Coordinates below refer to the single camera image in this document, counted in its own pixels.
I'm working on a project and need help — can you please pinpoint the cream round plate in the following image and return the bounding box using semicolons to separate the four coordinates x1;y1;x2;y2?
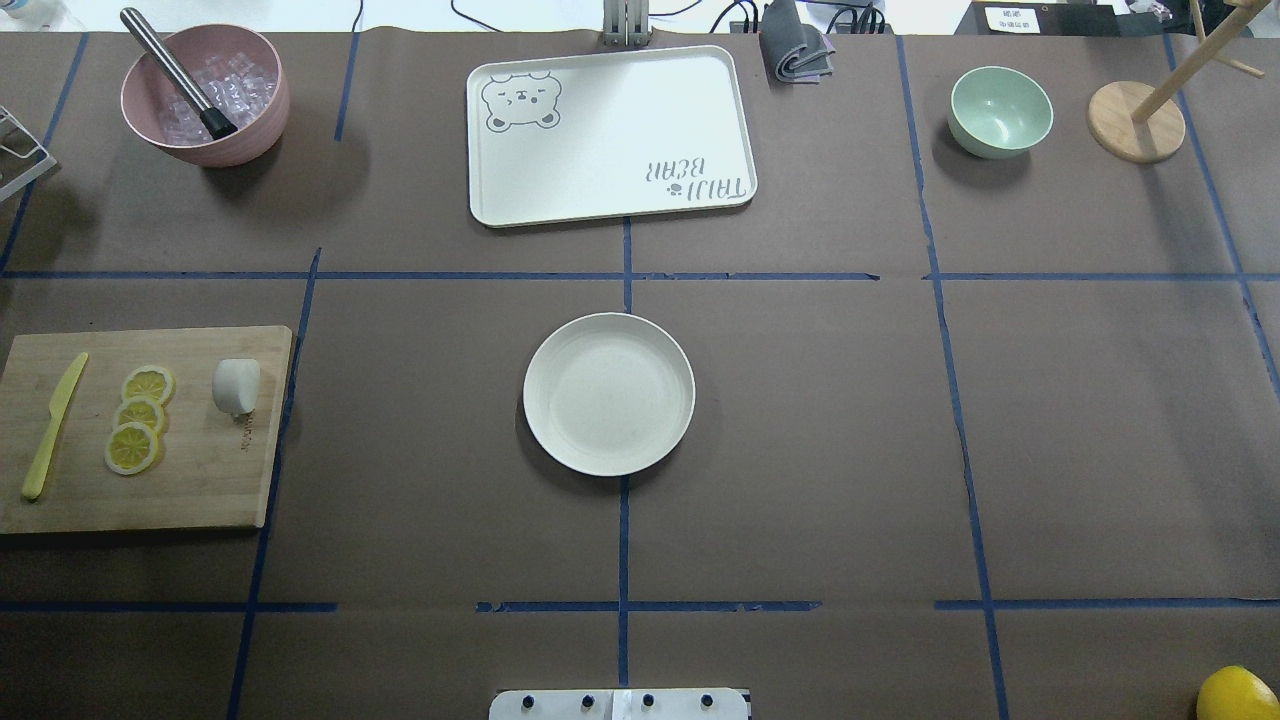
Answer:
522;313;698;477

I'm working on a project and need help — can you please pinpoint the white bear tray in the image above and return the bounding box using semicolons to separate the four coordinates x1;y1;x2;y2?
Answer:
466;45;759;228

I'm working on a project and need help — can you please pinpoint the white steamed bun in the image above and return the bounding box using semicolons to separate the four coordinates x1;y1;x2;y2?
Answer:
211;357;261;416

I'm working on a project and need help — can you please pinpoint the grey folded cloth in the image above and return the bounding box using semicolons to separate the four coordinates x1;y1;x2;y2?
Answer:
759;1;835;85

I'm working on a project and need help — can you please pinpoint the mint green bowl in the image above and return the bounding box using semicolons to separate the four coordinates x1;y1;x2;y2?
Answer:
947;67;1055;160

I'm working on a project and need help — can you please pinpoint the bamboo cutting board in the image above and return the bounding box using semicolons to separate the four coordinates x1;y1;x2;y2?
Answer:
1;325;294;534

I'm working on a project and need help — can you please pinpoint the steel muddler black tip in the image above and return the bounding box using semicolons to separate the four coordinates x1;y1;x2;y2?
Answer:
119;6;238;140

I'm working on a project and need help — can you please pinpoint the pink bowl with ice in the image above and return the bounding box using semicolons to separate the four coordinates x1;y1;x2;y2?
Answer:
120;23;291;168

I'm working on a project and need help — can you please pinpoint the lemon slice middle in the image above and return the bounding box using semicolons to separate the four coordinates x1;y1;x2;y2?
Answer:
111;396;168;436

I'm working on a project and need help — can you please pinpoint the black label stand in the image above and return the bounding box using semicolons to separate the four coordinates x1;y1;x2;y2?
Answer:
954;1;1121;38

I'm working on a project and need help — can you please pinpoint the wooden mug tree stand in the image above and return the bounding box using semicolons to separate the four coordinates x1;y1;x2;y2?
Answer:
1085;1;1268;164

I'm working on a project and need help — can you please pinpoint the yellow plastic knife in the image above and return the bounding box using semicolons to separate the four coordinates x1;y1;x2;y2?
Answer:
20;352;90;503

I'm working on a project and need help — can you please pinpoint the yellow lemon lower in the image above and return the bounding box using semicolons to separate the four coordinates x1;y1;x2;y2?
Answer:
1196;665;1279;719

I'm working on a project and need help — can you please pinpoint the aluminium frame post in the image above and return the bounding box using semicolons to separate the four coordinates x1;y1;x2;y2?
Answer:
602;0;652;47

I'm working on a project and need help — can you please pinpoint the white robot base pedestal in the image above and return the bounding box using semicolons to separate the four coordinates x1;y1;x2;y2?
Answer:
488;687;753;719

